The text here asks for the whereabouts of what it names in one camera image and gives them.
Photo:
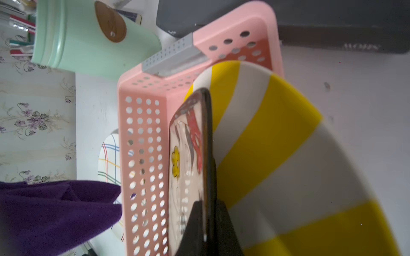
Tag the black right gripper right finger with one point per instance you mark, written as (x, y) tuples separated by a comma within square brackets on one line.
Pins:
[(227, 241)]

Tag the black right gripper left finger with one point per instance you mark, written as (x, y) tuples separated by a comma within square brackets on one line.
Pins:
[(192, 243)]

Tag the square floral black-rimmed plate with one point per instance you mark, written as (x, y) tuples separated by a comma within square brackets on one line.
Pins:
[(191, 170)]

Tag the round yellow striped plate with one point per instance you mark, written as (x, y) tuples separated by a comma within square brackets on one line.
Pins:
[(290, 187)]

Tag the round plaid-striped white plate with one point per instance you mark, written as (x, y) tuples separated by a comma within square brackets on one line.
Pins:
[(109, 171)]

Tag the purple microfiber cloth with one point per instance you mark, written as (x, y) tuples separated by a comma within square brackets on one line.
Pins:
[(49, 219)]

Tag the pink perforated plastic basket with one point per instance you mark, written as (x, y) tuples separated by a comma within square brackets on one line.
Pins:
[(150, 94)]

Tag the mint green pencil cup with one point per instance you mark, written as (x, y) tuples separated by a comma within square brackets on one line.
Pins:
[(89, 37)]

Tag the dark blue paperback book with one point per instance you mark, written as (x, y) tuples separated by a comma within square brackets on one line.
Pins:
[(131, 15)]

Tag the dark grey notebook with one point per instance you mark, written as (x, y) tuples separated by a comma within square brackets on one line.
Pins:
[(375, 26)]

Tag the coloured pencils bundle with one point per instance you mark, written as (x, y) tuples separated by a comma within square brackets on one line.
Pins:
[(14, 16)]

